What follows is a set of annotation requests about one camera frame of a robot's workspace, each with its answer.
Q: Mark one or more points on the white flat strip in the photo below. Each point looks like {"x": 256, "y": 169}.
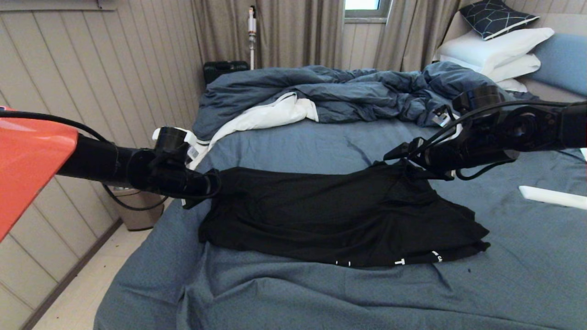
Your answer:
{"x": 550, "y": 197}

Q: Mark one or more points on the white pillow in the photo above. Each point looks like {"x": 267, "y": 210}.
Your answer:
{"x": 495, "y": 46}
{"x": 517, "y": 67}
{"x": 512, "y": 85}

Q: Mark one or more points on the black hard case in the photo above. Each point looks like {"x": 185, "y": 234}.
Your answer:
{"x": 220, "y": 69}

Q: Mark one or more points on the beige curtain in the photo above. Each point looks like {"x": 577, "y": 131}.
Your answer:
{"x": 293, "y": 34}
{"x": 408, "y": 34}

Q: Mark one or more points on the white stick vacuum cleaner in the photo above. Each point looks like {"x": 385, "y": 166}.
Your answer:
{"x": 251, "y": 43}

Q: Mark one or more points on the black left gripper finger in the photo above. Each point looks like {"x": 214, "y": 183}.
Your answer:
{"x": 190, "y": 203}

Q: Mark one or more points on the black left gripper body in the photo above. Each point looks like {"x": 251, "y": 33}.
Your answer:
{"x": 188, "y": 181}

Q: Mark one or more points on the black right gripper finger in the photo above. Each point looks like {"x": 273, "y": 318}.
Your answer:
{"x": 435, "y": 174}
{"x": 403, "y": 151}

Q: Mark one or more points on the white sheet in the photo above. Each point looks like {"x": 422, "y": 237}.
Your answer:
{"x": 266, "y": 114}

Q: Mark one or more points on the beige upholstered bed frame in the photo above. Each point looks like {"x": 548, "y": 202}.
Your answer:
{"x": 555, "y": 91}

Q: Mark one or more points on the brown trash bin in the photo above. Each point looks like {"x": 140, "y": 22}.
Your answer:
{"x": 137, "y": 215}

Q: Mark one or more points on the dark patterned pillow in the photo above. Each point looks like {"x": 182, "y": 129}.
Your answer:
{"x": 495, "y": 17}

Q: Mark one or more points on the crumpled blue duvet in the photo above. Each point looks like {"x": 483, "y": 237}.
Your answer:
{"x": 344, "y": 94}

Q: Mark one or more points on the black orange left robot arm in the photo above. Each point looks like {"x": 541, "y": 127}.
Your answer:
{"x": 27, "y": 156}

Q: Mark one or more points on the grey framed window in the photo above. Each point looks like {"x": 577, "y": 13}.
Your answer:
{"x": 362, "y": 4}

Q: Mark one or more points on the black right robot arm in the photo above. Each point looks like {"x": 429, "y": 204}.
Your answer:
{"x": 527, "y": 123}

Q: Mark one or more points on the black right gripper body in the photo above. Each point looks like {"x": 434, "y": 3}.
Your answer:
{"x": 467, "y": 151}

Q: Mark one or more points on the blue headboard cushion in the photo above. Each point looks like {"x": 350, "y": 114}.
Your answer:
{"x": 567, "y": 61}

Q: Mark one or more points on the blue bed sheet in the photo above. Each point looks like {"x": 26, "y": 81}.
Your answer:
{"x": 321, "y": 293}

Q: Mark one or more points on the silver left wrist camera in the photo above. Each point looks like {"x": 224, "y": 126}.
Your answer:
{"x": 192, "y": 150}

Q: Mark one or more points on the black moon print T-shirt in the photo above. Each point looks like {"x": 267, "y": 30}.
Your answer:
{"x": 344, "y": 215}

